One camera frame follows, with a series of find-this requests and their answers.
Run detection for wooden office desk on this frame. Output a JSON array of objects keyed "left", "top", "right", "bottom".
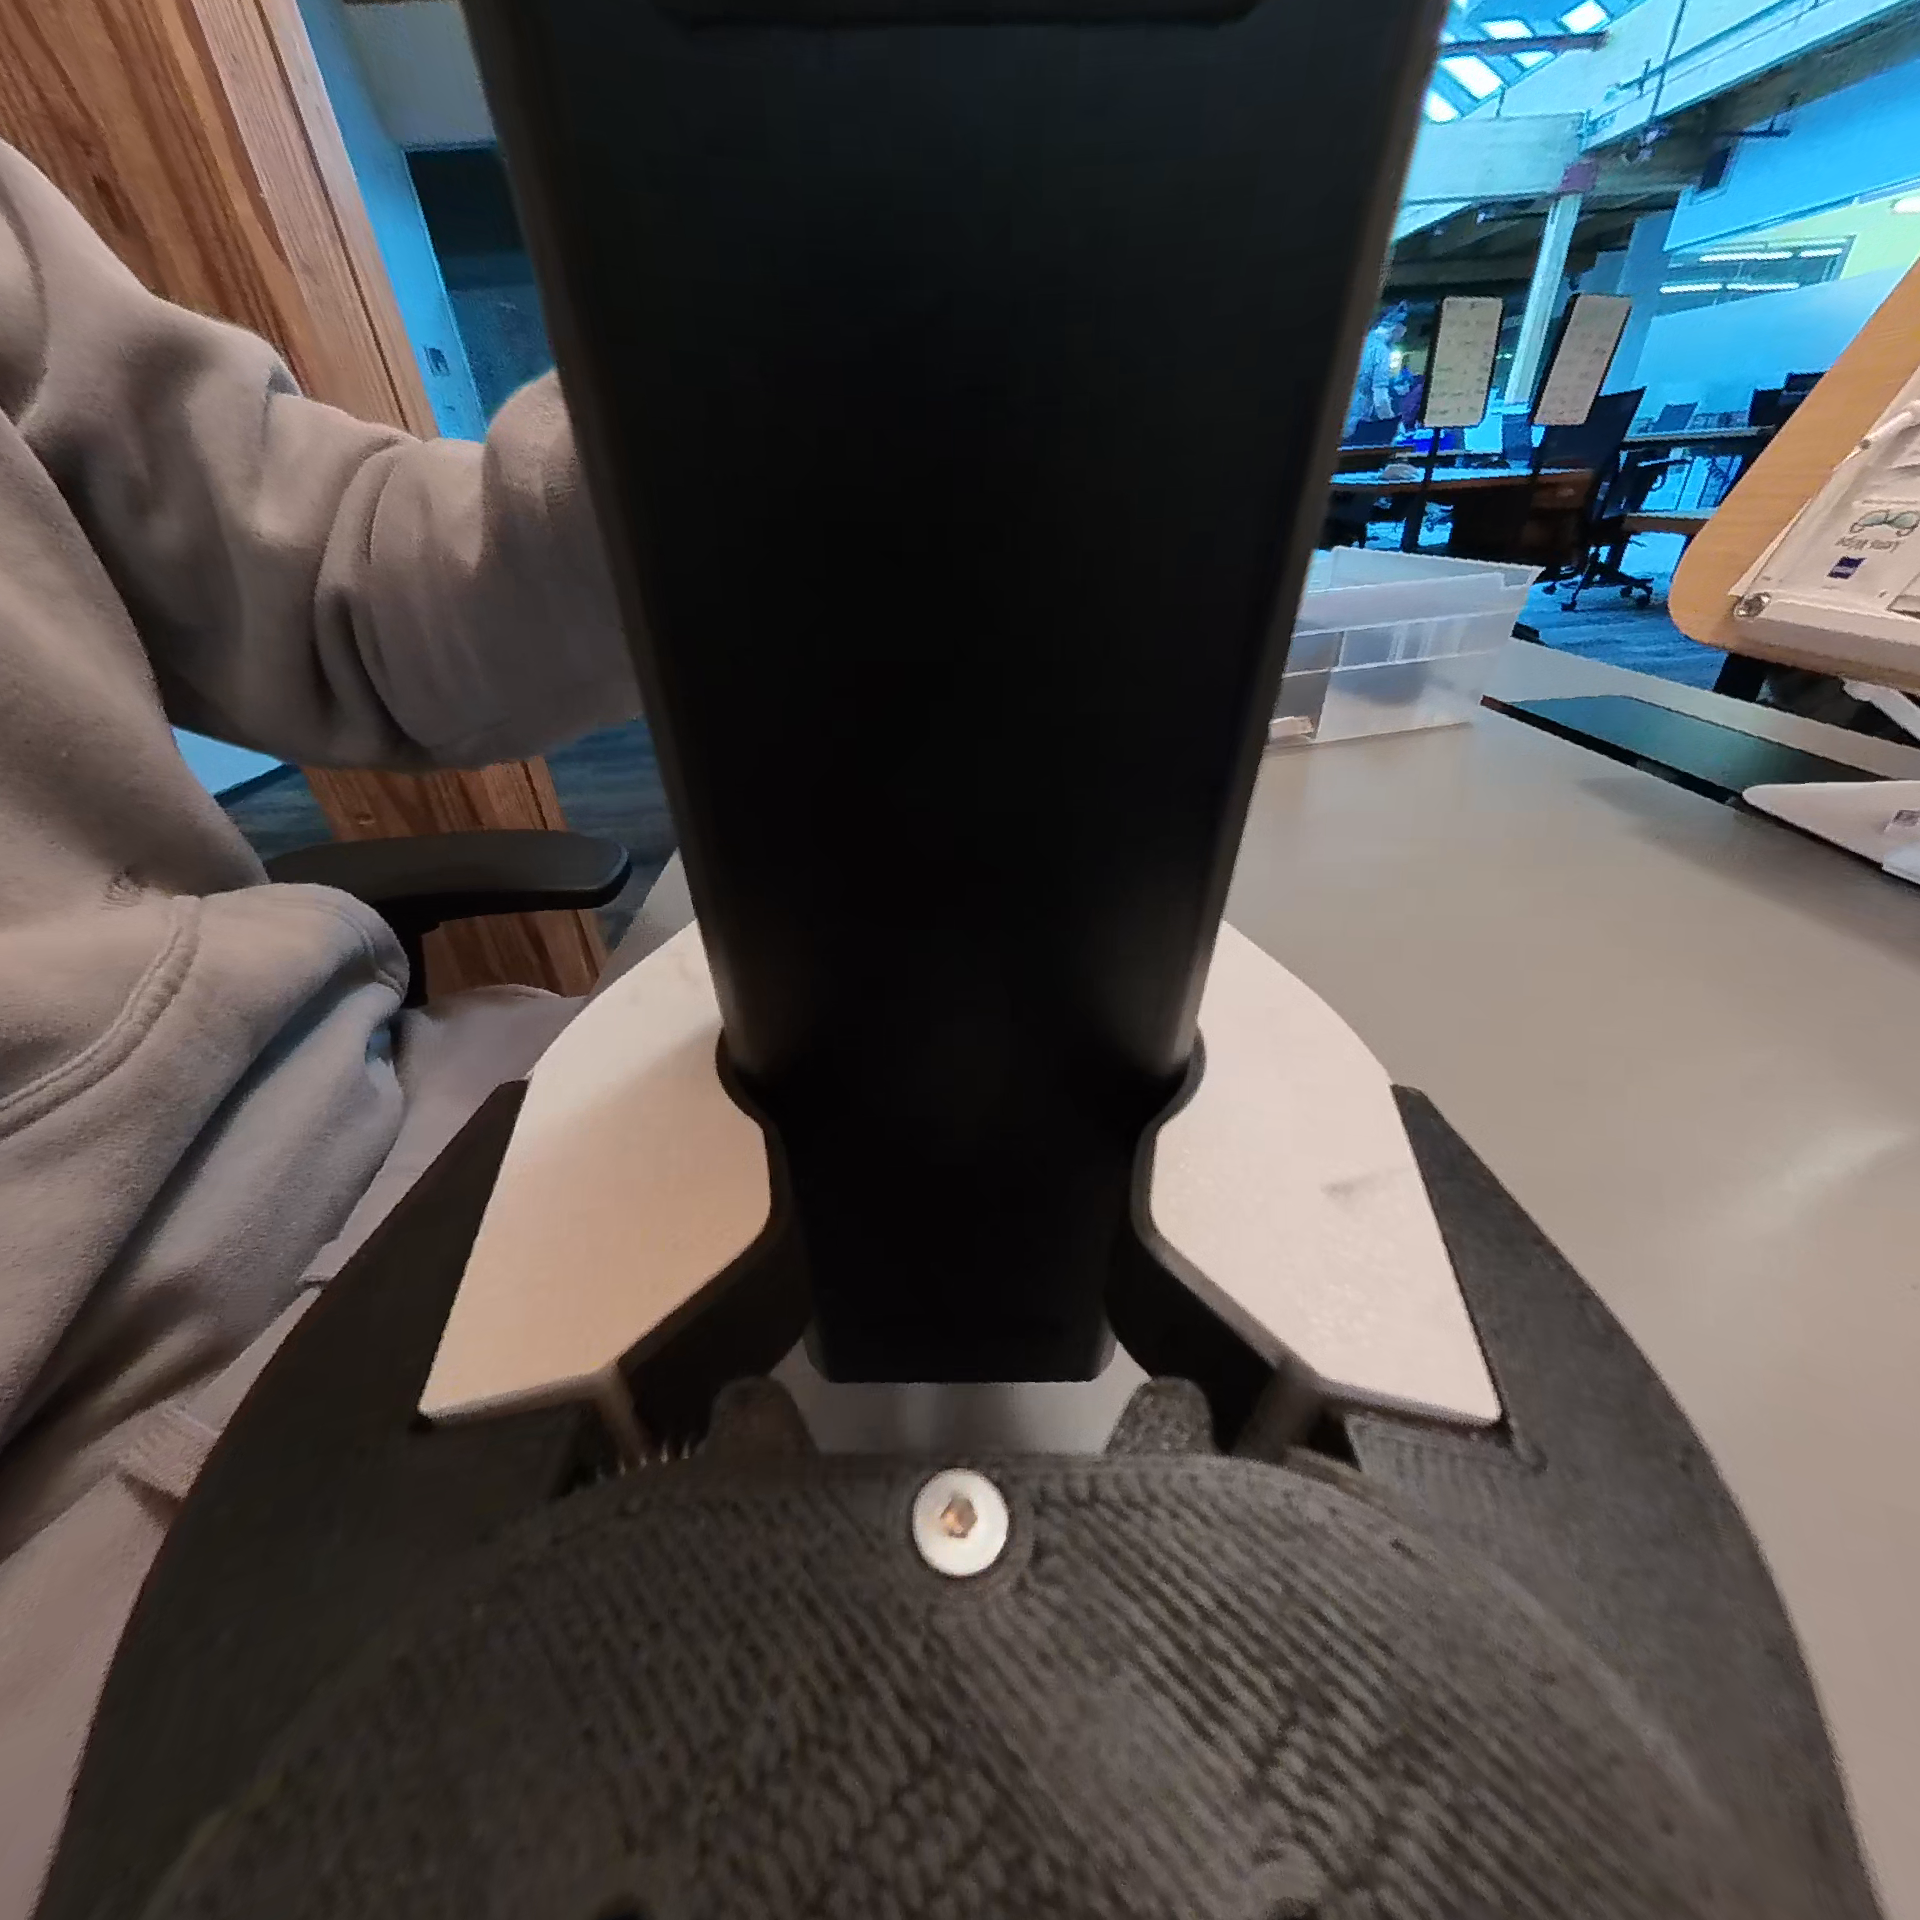
[{"left": 1329, "top": 465, "right": 1593, "bottom": 560}]

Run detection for clear plastic bin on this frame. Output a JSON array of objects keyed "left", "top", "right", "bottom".
[{"left": 1267, "top": 544, "right": 1545, "bottom": 748}]

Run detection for person's left forearm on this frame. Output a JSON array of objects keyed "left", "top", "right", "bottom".
[{"left": 225, "top": 368, "right": 645, "bottom": 776}]

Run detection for person in grey hoodie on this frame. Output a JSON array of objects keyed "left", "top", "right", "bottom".
[{"left": 0, "top": 136, "right": 414, "bottom": 1561}]

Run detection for person's grey pants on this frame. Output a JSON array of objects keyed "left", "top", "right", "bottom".
[{"left": 0, "top": 984, "right": 602, "bottom": 1920}]

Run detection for tilted wooden board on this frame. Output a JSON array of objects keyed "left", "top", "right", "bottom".
[{"left": 1668, "top": 270, "right": 1920, "bottom": 696}]

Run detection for white printed sheet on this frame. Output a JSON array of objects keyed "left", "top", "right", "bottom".
[{"left": 1726, "top": 360, "right": 1920, "bottom": 650}]

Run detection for black chair armrest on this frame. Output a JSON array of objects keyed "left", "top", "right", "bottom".
[{"left": 267, "top": 832, "right": 633, "bottom": 1009}]

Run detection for black office chair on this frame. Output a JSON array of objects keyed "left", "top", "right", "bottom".
[{"left": 1545, "top": 392, "right": 1660, "bottom": 609}]

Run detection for whiteboard on stand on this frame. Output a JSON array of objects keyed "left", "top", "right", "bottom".
[
  {"left": 1422, "top": 296, "right": 1504, "bottom": 430},
  {"left": 1533, "top": 292, "right": 1634, "bottom": 426}
]

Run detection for black desk mat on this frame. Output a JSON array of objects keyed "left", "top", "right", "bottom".
[{"left": 1482, "top": 692, "right": 1920, "bottom": 804}]

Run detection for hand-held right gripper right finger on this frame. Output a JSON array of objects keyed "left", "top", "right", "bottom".
[{"left": 1110, "top": 920, "right": 1504, "bottom": 1456}]

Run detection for black rectangular device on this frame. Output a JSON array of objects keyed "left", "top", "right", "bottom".
[{"left": 457, "top": 0, "right": 1454, "bottom": 1386}]

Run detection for wooden pillar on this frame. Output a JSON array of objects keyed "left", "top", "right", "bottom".
[{"left": 0, "top": 0, "right": 609, "bottom": 998}]

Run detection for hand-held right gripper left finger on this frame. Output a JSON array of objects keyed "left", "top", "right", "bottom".
[{"left": 417, "top": 920, "right": 812, "bottom": 1466}]

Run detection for white stand base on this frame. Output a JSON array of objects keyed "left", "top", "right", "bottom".
[{"left": 1744, "top": 780, "right": 1920, "bottom": 888}]

